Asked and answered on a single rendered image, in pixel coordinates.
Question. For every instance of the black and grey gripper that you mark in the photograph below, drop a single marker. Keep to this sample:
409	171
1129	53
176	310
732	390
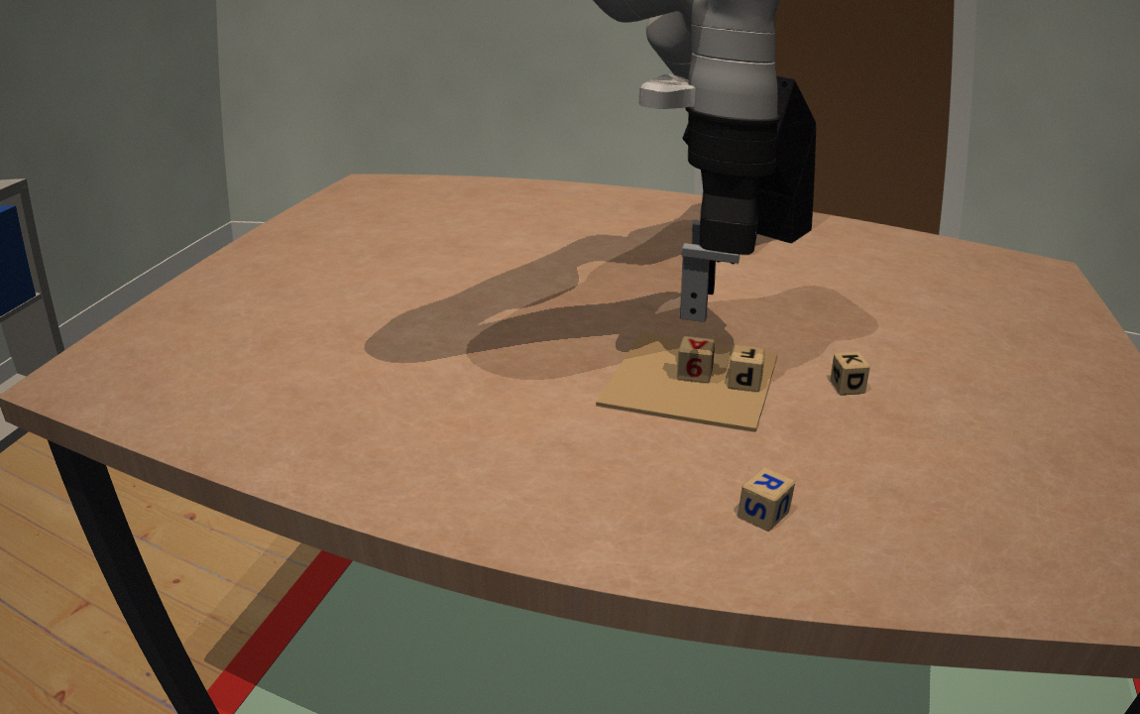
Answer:
732	138

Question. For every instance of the tan flat mat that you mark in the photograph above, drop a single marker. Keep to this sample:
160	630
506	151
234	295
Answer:
646	383

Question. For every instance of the tan wooden letter block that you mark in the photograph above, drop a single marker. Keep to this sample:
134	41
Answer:
849	373
766	499
696	359
746	368

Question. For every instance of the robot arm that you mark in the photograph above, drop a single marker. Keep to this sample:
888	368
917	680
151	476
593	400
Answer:
723	29

